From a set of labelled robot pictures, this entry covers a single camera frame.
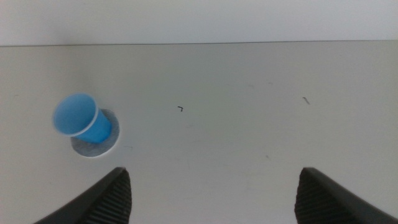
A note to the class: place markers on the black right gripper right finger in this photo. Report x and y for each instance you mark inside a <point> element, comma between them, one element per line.
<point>323,202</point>

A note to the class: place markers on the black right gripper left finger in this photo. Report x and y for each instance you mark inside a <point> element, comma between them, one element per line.
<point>105,202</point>

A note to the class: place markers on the blue plastic cup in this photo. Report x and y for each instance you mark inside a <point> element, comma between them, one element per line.
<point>77,115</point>

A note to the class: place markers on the round grey cup mat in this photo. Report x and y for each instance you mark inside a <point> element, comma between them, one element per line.
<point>93,150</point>

